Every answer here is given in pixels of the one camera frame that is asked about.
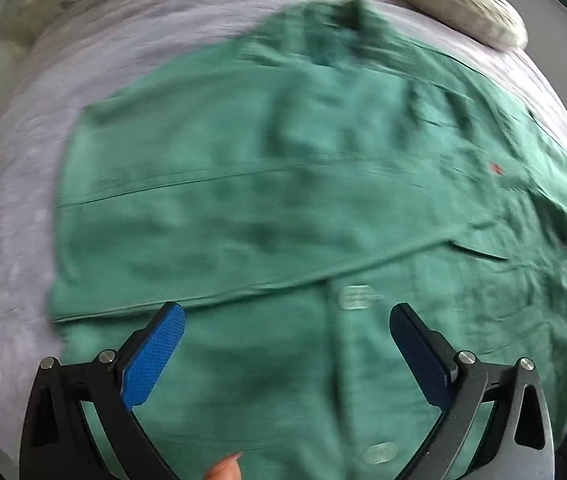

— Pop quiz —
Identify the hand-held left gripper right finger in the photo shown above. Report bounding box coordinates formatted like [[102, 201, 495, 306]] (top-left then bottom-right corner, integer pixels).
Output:
[[390, 303, 555, 480]]

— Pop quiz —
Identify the lilac embossed bed blanket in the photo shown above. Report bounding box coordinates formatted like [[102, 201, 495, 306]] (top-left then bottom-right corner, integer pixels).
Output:
[[0, 0, 567, 463]]

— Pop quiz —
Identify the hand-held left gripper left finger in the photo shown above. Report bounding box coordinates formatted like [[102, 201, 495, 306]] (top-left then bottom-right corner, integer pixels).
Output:
[[20, 302, 186, 480]]

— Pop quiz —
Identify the green button-up shirt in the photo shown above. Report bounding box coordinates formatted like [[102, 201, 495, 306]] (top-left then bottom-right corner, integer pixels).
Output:
[[46, 0, 567, 480]]

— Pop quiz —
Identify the cream quilted pillow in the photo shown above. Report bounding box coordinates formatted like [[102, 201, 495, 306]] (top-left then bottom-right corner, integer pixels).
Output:
[[378, 0, 529, 52]]

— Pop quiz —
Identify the person's left hand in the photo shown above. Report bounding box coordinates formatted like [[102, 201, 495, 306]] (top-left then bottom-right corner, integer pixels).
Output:
[[202, 451, 244, 480]]

